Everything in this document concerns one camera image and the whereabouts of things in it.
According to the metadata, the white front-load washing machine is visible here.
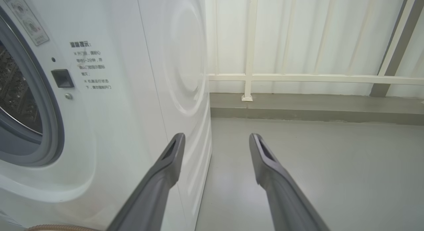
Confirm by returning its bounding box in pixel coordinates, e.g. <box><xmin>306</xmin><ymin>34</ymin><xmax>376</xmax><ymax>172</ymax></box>
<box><xmin>0</xmin><ymin>0</ymin><xmax>212</xmax><ymax>231</ymax></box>

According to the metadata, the cream perforated laundry basket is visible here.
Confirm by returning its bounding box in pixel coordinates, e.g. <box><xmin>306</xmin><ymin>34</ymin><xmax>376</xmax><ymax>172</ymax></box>
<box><xmin>25</xmin><ymin>224</ymin><xmax>100</xmax><ymax>231</ymax></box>

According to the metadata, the cream metal railing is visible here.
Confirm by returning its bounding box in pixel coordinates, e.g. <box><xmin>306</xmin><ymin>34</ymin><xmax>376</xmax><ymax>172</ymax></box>
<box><xmin>207</xmin><ymin>0</ymin><xmax>424</xmax><ymax>102</ymax></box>

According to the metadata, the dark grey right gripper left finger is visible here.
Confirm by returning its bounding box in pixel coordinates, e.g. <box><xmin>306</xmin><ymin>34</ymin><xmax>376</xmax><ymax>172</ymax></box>
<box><xmin>106</xmin><ymin>133</ymin><xmax>186</xmax><ymax>231</ymax></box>

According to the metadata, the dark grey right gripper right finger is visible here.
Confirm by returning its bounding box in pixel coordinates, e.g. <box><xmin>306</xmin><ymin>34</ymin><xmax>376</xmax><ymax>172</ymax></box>
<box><xmin>249</xmin><ymin>133</ymin><xmax>331</xmax><ymax>231</ymax></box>

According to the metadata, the instruction sticker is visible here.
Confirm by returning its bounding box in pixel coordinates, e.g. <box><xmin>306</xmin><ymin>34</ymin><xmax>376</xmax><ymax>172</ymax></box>
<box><xmin>0</xmin><ymin>0</ymin><xmax>50</xmax><ymax>46</ymax></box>

